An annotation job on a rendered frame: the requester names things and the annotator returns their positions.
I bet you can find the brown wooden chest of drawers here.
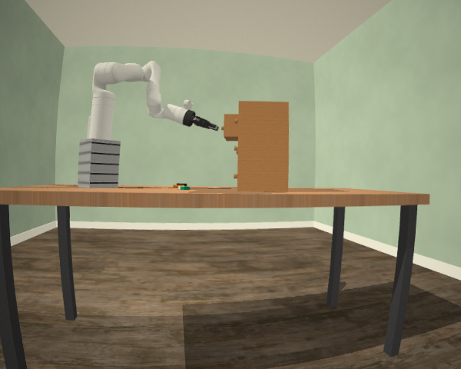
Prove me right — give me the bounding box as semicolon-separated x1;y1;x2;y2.
237;101;289;192

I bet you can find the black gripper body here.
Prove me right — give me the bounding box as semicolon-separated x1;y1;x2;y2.
183;110;196;127

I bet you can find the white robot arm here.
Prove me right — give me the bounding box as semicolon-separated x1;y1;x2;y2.
87;61;192;140

